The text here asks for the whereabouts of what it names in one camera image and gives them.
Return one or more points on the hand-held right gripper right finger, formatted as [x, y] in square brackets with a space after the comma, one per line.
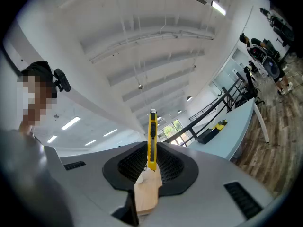
[208, 197]

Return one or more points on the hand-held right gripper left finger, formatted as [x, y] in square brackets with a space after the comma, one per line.
[94, 185]

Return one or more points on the black and yellow box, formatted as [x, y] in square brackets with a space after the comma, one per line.
[208, 136]

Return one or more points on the small yellow knife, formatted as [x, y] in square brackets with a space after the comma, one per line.
[151, 150]

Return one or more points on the ceiling strip light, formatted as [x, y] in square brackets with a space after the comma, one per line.
[90, 142]
[110, 132]
[52, 139]
[70, 123]

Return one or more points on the person's white printed shirt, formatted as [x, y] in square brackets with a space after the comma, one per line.
[23, 174]

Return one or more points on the glass entrance doors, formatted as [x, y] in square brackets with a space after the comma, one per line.
[172, 130]

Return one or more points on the white table leg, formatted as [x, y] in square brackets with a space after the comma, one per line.
[261, 124]

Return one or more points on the black metal railing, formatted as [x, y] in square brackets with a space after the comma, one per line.
[229, 100]

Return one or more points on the person's head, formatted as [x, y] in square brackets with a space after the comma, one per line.
[35, 103]

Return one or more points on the ceiling dome sensor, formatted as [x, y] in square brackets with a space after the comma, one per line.
[140, 86]

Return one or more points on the black office chair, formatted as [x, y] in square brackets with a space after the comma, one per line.
[249, 86]

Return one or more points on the black armchair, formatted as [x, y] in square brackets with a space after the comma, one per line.
[282, 31]

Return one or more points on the long ceiling light tube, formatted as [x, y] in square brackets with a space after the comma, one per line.
[218, 7]

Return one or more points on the black head camera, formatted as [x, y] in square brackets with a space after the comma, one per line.
[62, 79]

